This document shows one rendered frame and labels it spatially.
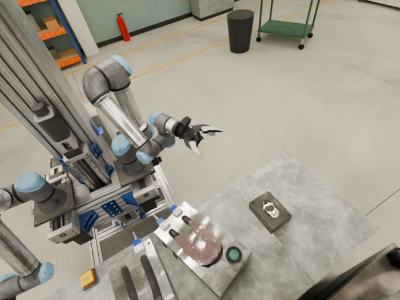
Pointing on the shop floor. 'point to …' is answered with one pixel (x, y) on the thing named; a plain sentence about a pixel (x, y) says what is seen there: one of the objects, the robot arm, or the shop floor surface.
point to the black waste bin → (240, 30)
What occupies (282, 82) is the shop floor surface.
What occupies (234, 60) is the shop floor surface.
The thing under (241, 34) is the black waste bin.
